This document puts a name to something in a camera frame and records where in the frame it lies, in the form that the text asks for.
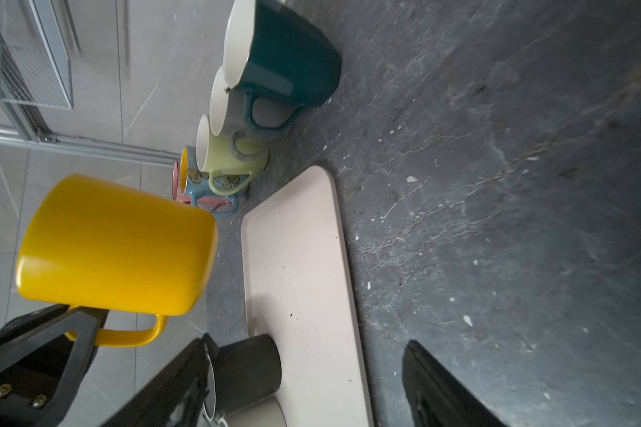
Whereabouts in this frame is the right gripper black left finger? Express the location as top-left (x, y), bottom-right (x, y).
top-left (104, 334), bottom-right (217, 426)

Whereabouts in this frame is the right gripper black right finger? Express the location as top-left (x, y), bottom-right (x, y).
top-left (402, 340), bottom-right (506, 427)

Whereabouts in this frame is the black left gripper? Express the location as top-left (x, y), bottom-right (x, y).
top-left (0, 304), bottom-right (108, 426)

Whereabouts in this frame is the black mug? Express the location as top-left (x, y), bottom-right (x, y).
top-left (203, 334), bottom-right (282, 422)

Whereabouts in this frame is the white mug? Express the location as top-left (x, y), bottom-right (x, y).
top-left (217, 397), bottom-right (287, 427)

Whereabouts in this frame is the pink mug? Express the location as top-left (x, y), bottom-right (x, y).
top-left (172, 160), bottom-right (192, 205)

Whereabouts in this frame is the blue butterfly mug yellow inside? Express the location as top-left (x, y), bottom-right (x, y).
top-left (179, 146), bottom-right (249, 219)

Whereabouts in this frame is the light green mug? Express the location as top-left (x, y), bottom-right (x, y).
top-left (196, 115), bottom-right (270, 197)

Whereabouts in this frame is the grey mug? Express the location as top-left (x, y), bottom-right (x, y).
top-left (209, 66), bottom-right (294, 162)

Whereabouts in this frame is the dark green mug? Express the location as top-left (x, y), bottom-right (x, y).
top-left (223, 0), bottom-right (342, 135)

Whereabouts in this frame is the beige plastic tray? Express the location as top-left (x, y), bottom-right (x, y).
top-left (240, 165), bottom-right (374, 426)

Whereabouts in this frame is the aluminium frame rail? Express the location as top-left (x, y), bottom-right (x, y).
top-left (0, 0), bottom-right (180, 167)

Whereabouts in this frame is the white wire mesh basket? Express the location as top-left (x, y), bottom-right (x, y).
top-left (0, 1), bottom-right (74, 110)

